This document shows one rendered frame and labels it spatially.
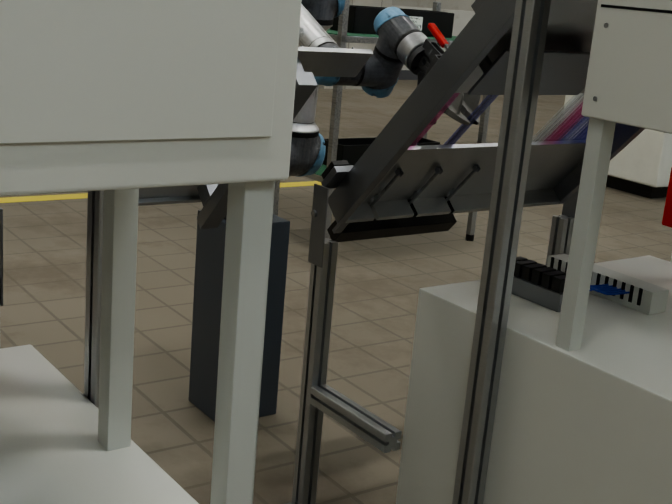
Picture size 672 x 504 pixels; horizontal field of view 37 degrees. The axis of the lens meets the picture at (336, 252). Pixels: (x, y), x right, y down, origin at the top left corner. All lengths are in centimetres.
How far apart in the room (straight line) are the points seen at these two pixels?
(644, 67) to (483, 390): 61
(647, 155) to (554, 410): 494
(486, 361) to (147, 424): 123
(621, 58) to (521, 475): 72
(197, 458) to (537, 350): 112
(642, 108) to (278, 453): 143
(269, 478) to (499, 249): 103
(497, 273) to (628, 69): 40
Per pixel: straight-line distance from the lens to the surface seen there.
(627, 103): 157
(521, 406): 178
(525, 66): 165
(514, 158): 167
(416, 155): 209
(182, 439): 267
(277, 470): 254
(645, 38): 156
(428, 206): 228
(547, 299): 190
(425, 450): 199
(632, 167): 666
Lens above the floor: 118
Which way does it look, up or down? 15 degrees down
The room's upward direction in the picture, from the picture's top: 5 degrees clockwise
